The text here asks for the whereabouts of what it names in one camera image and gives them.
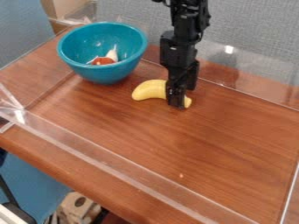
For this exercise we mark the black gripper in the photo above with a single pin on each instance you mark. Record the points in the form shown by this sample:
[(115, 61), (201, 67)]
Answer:
[(178, 53)]

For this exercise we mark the yellow toy banana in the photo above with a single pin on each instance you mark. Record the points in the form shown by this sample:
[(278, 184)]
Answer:
[(153, 89)]

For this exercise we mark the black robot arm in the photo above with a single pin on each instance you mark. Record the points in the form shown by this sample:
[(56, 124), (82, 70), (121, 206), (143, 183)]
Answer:
[(190, 16)]

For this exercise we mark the blue bowl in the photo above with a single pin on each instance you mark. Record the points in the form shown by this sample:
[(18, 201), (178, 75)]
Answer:
[(91, 41)]

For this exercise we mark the red and white toy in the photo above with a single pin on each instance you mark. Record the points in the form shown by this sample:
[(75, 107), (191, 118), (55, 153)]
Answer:
[(109, 59)]

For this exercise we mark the clear acrylic barrier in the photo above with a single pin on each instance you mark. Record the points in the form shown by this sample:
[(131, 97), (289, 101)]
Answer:
[(215, 165)]

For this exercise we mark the cardboard box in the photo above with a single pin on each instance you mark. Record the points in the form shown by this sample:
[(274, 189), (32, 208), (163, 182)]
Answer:
[(70, 12)]

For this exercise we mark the wooden block with hole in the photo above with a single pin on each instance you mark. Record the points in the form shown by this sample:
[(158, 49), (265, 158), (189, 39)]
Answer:
[(78, 209)]

